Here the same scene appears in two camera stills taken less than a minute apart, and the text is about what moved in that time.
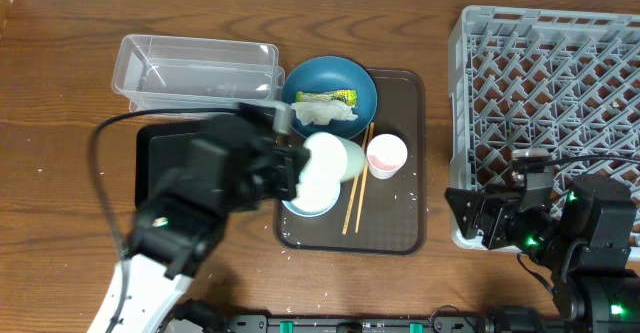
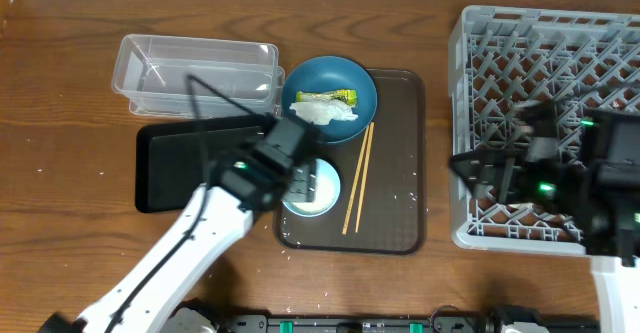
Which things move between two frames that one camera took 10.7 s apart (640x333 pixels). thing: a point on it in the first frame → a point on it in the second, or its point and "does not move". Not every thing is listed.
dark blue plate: x=333 y=73 does not move
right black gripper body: x=534 y=230 → x=555 y=183
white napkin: x=322 y=112 does not move
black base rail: x=290 y=323 does not move
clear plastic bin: x=173 y=72 does not move
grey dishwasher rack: x=564 y=81 does not move
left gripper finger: x=290 y=160 → x=302 y=184
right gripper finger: x=470 y=208 → x=482 y=171
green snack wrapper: x=348 y=96 does not move
